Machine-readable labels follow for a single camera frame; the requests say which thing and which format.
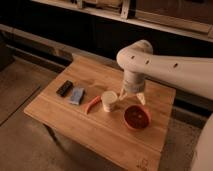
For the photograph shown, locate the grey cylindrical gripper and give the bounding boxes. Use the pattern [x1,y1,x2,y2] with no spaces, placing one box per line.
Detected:
[119,70,146,105]

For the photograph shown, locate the red ceramic bowl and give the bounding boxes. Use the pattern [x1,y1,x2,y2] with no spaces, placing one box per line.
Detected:
[124,105,151,130]

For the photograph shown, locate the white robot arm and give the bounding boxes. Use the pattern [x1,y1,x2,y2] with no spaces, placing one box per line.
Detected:
[116,40,213,171]

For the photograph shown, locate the white paper cup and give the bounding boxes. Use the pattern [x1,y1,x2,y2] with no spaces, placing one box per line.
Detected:
[101,91,118,112]

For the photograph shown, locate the orange carrot toy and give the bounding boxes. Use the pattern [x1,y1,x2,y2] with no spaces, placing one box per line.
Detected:
[84,96,101,114]

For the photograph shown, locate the wooden table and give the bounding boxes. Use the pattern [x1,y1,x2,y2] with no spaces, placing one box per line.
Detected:
[24,56,176,171]

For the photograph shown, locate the blue sponge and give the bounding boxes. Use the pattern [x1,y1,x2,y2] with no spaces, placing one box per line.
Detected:
[69,87,84,105]

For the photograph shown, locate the black rectangular block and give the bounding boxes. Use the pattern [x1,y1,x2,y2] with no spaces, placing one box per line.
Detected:
[56,80,73,97]

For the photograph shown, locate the wooden shelf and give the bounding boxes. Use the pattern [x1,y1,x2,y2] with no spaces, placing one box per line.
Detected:
[32,0,213,42]

